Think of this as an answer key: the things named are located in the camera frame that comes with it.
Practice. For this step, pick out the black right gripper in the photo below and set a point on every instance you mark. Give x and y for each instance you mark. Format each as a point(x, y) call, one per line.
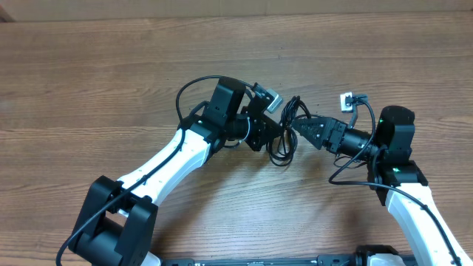
point(325, 124)

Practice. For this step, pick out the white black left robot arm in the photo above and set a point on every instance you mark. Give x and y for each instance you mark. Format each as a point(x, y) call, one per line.
point(116, 221)

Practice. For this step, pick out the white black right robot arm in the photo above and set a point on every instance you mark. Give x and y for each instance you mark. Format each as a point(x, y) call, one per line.
point(398, 182)

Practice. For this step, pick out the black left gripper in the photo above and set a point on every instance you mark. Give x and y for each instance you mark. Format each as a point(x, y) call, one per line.
point(264, 132)

